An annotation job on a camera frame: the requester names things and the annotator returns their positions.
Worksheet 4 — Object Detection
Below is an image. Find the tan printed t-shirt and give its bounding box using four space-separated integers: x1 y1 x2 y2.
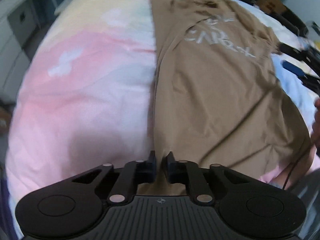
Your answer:
151 0 315 187

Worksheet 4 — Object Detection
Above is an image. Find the brown paper bag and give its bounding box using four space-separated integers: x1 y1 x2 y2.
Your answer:
256 0 287 14

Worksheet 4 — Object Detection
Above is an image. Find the pastel rainbow bed sheet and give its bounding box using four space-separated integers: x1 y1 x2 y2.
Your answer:
5 0 319 239

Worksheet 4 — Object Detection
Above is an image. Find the person's right hand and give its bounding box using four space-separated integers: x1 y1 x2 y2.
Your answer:
311 99 320 149

